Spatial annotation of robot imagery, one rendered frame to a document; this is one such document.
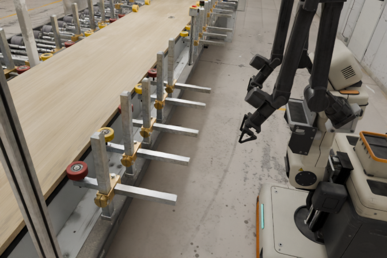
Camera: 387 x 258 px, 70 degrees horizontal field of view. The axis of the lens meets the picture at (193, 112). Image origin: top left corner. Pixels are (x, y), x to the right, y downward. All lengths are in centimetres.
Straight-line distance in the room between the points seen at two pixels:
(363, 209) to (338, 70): 64
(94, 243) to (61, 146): 44
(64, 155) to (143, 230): 98
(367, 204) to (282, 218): 61
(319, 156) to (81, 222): 114
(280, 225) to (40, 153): 138
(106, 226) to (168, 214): 95
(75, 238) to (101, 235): 15
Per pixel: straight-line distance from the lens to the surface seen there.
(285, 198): 205
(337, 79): 127
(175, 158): 133
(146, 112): 147
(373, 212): 154
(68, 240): 137
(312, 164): 150
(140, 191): 117
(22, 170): 70
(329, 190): 151
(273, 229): 187
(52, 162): 129
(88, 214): 143
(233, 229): 214
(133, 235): 208
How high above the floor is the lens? 172
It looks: 32 degrees down
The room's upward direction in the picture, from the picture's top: 5 degrees clockwise
